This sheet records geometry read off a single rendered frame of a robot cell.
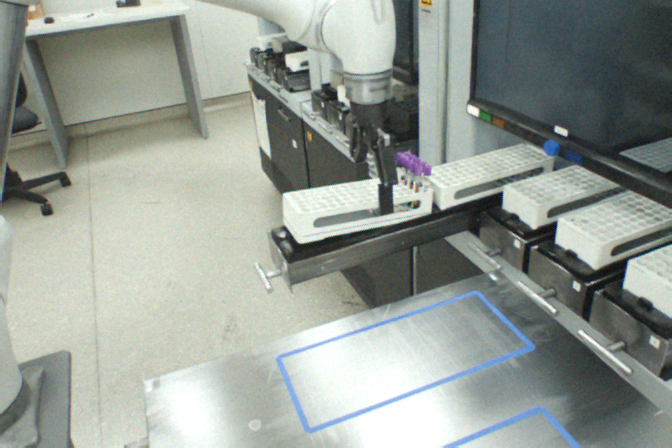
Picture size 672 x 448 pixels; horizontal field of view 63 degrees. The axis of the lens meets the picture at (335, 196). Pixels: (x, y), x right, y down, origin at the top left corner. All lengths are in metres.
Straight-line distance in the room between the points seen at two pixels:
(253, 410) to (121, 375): 1.41
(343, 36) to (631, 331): 0.67
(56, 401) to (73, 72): 3.61
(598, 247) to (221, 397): 0.65
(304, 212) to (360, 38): 0.33
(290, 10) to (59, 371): 0.78
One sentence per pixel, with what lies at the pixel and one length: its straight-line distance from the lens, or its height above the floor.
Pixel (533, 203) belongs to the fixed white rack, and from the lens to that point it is 1.11.
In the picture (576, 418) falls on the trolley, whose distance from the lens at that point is 0.78.
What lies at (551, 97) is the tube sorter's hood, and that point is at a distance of 1.07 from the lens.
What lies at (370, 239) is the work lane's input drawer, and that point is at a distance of 1.09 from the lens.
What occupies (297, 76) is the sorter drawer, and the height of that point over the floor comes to 0.80.
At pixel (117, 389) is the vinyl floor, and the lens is 2.11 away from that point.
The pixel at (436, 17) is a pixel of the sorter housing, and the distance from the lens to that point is 1.37.
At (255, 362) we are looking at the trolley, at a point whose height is 0.82.
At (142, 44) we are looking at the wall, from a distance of 4.48.
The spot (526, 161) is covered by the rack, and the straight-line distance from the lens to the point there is 1.29.
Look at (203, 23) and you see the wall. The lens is 4.51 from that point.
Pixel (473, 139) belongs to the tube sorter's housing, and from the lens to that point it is 1.32.
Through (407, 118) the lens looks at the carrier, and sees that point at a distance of 1.53.
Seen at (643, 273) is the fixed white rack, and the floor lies 0.86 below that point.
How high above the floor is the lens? 1.39
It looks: 28 degrees down
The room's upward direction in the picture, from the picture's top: 5 degrees counter-clockwise
